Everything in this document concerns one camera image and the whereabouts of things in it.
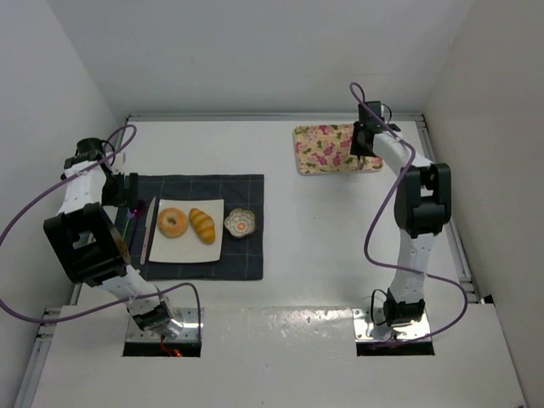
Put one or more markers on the small floral dish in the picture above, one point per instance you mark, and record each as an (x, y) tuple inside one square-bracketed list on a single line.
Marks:
[(240, 222)]

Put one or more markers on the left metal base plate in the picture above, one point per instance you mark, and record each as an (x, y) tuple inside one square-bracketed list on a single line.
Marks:
[(184, 328)]

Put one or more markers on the iridescent fork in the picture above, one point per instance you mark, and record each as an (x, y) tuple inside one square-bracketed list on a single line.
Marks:
[(130, 215)]

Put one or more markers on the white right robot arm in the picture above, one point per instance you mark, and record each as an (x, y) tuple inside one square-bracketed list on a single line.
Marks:
[(422, 207)]

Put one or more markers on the striped long bread roll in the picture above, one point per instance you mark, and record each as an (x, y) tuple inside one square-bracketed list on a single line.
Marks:
[(203, 225)]

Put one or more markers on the metal bread tongs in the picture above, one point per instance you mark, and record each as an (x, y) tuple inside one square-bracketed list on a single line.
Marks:
[(361, 163)]

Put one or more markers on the white square plate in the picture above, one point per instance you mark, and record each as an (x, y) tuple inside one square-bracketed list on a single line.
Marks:
[(188, 249)]

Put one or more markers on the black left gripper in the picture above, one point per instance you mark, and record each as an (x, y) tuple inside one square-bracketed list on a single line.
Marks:
[(128, 192)]

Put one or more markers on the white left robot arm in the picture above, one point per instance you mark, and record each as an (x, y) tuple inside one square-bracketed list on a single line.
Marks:
[(89, 246)]

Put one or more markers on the sugared donut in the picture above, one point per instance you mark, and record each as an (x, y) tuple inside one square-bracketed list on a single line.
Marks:
[(172, 222)]

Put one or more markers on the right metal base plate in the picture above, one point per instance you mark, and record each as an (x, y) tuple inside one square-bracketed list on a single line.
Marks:
[(366, 331)]

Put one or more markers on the pink handled knife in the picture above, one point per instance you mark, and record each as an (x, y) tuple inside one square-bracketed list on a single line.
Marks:
[(147, 229)]

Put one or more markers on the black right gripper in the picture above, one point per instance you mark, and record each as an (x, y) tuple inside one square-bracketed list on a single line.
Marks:
[(359, 144)]

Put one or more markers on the floral rectangular tray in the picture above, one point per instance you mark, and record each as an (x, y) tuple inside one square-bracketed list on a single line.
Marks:
[(321, 149)]

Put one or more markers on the metal base plate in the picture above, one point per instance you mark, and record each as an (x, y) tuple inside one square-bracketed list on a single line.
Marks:
[(366, 331), (184, 328)]

